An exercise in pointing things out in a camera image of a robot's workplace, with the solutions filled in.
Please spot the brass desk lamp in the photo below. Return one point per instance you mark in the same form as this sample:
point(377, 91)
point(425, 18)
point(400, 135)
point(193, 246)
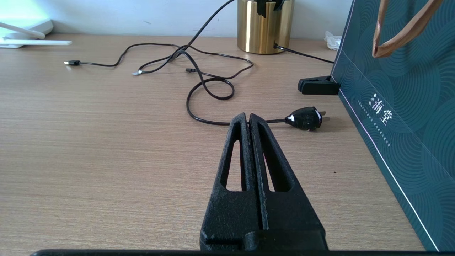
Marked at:
point(265, 32)

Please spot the white wifi router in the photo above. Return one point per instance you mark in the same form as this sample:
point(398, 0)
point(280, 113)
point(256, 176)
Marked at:
point(35, 42)

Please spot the crumpled white tissue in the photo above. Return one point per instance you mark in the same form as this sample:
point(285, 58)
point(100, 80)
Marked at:
point(332, 41)

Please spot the dark monitor with stand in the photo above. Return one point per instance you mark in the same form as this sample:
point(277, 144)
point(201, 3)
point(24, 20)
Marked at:
point(408, 124)

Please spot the black plastic clip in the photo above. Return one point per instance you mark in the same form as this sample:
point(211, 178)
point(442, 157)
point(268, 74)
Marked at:
point(316, 86)

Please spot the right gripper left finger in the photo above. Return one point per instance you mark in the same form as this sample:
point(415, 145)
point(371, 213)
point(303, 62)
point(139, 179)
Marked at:
point(231, 217)

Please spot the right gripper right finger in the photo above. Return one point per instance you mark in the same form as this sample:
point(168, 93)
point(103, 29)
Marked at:
point(291, 220)

